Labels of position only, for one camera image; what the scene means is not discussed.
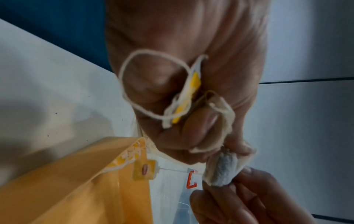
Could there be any person's right hand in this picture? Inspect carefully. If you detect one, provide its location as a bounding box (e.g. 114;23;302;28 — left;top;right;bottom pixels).
189;166;317;224

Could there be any person's left hand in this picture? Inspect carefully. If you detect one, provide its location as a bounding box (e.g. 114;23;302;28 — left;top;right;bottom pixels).
105;0;270;165

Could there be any yellow tagged tea bag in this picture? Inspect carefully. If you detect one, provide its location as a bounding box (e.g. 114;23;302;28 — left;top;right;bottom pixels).
201;151;245;187
106;139;147;171

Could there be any bunch of tea bags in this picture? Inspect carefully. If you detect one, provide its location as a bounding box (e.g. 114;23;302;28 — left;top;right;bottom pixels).
118;49;236;154

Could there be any clear box with red latches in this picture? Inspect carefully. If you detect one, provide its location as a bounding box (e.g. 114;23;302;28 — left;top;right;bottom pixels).
149;153;211;224

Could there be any yellow tray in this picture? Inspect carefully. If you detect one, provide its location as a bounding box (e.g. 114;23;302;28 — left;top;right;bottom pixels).
0;137;154;224

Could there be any blue sofa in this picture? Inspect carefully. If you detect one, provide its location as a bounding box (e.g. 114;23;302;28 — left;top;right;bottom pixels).
0;0;114;73

